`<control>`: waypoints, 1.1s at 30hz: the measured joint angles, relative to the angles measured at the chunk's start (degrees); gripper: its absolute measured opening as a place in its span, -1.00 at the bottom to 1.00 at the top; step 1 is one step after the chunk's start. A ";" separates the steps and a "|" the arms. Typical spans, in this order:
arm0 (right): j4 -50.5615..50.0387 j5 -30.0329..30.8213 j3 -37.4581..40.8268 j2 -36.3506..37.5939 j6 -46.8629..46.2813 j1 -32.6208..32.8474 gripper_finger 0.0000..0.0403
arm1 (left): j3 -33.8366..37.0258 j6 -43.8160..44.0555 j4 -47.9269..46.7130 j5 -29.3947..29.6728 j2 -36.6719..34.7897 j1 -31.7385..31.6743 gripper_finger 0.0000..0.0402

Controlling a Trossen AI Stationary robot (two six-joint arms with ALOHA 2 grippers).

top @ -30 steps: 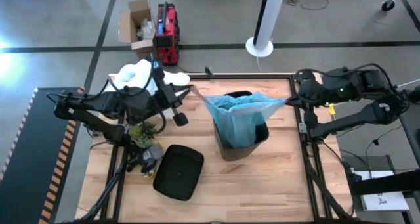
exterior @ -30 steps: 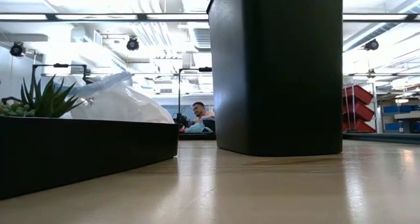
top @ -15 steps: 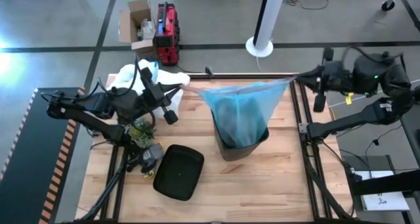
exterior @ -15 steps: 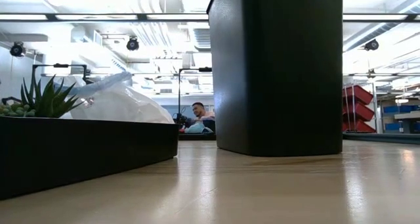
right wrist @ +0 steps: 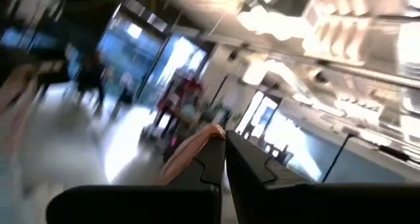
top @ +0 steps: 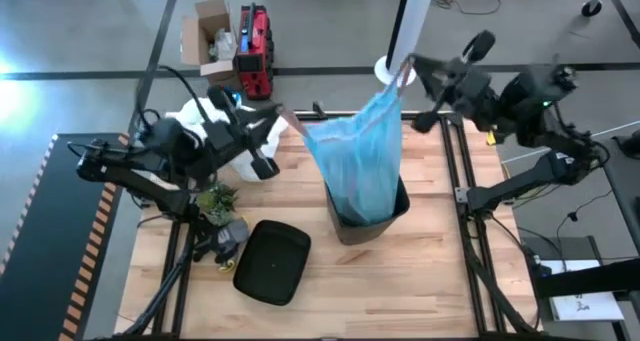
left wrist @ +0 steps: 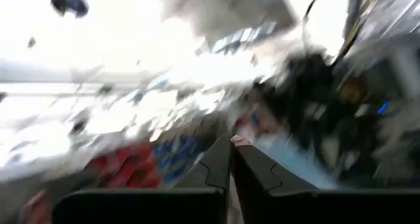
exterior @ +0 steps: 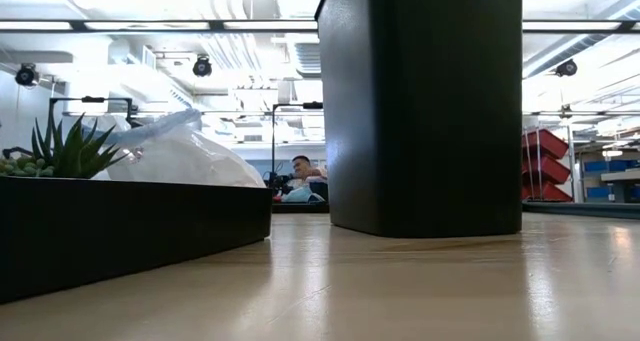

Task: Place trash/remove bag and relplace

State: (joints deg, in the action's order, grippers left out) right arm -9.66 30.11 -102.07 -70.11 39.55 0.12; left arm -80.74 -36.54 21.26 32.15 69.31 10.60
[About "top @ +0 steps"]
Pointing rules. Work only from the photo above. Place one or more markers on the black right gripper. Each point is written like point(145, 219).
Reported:
point(470, 88)

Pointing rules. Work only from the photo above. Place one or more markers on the white plastic trash bag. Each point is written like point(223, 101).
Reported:
point(272, 141)

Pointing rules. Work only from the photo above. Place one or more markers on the black aluminium table frame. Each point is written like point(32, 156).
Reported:
point(470, 261)

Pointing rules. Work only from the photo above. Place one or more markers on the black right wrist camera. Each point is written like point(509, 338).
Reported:
point(480, 45)

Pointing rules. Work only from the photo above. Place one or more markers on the black caster wheel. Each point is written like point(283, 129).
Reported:
point(591, 8)

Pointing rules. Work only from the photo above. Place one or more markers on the black plastic trash can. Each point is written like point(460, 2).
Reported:
point(370, 233)

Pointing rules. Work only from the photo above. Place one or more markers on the red black tool case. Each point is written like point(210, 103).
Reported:
point(255, 56)

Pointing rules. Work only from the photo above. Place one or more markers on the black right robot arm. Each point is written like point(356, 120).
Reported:
point(525, 181)

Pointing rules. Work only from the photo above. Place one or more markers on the black side table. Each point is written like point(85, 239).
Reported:
point(622, 191)

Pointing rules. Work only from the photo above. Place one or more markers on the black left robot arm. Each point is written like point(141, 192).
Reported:
point(125, 173)

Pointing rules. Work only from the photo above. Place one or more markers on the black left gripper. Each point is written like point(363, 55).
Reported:
point(232, 136)

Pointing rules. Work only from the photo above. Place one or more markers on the black mat orange striped edge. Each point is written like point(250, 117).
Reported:
point(50, 231)

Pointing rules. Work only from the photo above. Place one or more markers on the white paper document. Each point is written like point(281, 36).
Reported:
point(585, 306)

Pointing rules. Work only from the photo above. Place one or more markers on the white round pillar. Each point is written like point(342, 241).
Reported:
point(412, 16)

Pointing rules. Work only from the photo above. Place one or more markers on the small black frame clamp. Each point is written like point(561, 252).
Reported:
point(319, 110)

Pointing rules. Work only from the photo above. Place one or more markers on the open brown cardboard box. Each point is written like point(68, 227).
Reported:
point(205, 36)

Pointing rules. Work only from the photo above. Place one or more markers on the black shallow tray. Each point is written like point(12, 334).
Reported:
point(272, 261)

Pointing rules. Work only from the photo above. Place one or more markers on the blue plastic trash bag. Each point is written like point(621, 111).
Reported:
point(360, 156)

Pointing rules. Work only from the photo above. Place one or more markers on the small yellow tag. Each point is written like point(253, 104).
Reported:
point(491, 138)

